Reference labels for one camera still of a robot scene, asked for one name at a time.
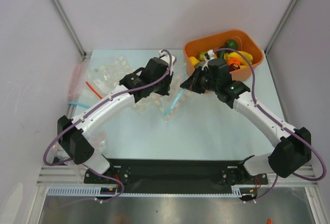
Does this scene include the red-zipper zip bag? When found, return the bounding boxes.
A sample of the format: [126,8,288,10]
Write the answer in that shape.
[67,55,133,109]

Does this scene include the dark green lime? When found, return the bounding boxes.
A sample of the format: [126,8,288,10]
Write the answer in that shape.
[225,39,238,50]

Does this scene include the right aluminium frame post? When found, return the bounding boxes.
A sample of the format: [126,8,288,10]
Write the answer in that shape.
[264,0,299,55]

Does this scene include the front aluminium rail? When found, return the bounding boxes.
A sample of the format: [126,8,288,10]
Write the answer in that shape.
[37,166,86,186]

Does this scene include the pink-dotted clear bag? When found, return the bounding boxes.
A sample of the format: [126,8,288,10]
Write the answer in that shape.
[91,130,107,153]

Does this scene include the aluminium frame post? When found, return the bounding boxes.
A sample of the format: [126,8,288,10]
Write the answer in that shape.
[49,0,87,60]
[264,0,299,55]

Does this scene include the dark red apple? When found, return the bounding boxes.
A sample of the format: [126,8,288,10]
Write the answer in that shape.
[228,63,241,72]

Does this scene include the netted green melon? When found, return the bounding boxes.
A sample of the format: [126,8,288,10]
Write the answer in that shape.
[194,61,206,68]

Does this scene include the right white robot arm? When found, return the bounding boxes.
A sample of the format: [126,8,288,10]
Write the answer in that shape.
[180,59,311,183]

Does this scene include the clear blue-zipper zip bag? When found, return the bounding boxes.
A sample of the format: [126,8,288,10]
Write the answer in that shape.
[151,63,191,122]

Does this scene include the white slotted cable duct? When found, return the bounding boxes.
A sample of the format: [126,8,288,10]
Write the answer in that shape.
[47,186,255,198]

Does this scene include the yellow green mango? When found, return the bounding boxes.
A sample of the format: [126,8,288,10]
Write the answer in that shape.
[198,51,207,61]

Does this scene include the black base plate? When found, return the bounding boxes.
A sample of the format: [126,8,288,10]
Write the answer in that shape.
[51,157,270,194]

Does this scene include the yellow banana bunch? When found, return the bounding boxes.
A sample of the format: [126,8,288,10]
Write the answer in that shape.
[224,51,253,69]

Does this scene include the left aluminium frame post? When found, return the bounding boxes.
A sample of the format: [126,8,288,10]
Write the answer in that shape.
[49,0,87,60]

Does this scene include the clear dotted zip bag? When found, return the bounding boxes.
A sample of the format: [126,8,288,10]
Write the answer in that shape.
[131,93,161,115]

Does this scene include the yellow bell pepper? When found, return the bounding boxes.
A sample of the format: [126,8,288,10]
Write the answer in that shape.
[188,56,200,66]

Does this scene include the orange plastic basket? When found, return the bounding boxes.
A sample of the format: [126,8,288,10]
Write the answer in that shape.
[183,30,263,81]

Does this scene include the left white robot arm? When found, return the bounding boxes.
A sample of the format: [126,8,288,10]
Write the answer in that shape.
[57,54,176,183]

